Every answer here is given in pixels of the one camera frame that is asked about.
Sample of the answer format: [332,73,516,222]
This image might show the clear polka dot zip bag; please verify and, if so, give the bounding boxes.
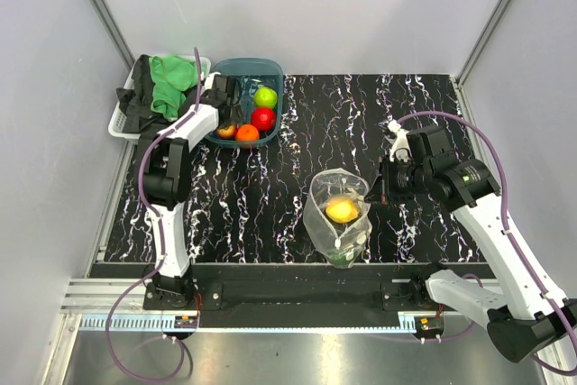
[303,169,372,269]

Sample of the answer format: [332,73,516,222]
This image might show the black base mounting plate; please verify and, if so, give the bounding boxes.
[143,264,442,332]

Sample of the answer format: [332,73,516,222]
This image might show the green fake apple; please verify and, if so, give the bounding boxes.
[253,87,279,109]

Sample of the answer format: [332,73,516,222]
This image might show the orange fake fruit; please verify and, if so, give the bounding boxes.
[235,124,260,142]

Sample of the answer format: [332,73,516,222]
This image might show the red yellow fake peach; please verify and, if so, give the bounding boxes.
[215,124,237,140]

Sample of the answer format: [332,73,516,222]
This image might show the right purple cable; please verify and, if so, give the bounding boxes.
[373,110,577,376]

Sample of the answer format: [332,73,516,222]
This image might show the dark green fake avocado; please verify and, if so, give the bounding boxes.
[326,252,356,269]

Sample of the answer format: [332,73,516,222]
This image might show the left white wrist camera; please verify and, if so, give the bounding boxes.
[203,72,222,90]

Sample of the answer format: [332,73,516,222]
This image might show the aluminium frame post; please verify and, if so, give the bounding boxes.
[455,0,543,87]
[89,0,135,69]

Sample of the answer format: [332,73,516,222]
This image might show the red fake apple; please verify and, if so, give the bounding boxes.
[251,107,277,132]

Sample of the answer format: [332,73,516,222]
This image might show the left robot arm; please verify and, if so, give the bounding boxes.
[137,72,243,309]

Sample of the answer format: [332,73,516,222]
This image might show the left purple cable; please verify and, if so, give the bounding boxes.
[104,46,204,380]

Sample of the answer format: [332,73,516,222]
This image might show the green cloth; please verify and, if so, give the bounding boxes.
[149,55,204,122]

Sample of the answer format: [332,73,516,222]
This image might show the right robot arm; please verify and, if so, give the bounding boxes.
[365,121,576,362]

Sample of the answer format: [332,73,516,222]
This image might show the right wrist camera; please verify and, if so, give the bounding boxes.
[387,120,411,163]

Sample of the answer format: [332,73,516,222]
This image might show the yellow fake lemon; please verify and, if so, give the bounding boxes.
[325,196,360,225]

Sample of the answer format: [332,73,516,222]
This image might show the right aluminium frame post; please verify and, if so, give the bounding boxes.
[455,0,543,87]

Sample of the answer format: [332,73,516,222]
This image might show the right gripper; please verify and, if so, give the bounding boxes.
[364,153,432,204]

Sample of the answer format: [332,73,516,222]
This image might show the black cloth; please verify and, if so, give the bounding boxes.
[115,54,203,137]

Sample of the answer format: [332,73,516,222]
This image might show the left aluminium frame post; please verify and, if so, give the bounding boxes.
[89,0,135,69]

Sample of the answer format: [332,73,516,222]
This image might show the blue translucent plastic tub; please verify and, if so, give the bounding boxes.
[205,58,284,148]

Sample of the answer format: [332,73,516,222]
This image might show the purple cable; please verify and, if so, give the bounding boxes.
[373,110,577,376]
[104,46,204,380]

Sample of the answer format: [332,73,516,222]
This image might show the slotted cable duct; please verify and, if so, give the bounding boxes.
[78,315,422,332]

